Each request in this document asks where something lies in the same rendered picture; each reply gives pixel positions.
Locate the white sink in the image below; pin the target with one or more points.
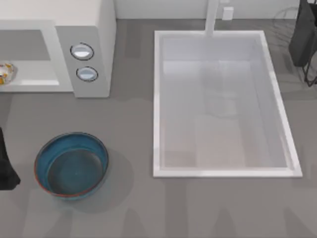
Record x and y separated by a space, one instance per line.
218 106

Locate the white wall socket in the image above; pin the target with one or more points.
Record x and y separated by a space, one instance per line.
227 13

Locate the glass dish with food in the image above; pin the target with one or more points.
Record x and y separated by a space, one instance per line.
6 74

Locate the round microwave knob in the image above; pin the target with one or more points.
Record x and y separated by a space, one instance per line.
82 51
87 74

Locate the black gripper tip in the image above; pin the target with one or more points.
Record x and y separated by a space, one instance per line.
6 168

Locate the pale microwave oven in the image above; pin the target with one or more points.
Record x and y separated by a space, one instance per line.
81 29

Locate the tall white tap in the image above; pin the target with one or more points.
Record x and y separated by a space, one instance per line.
211 17

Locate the blue bowl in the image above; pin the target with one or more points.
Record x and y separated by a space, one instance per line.
71 166

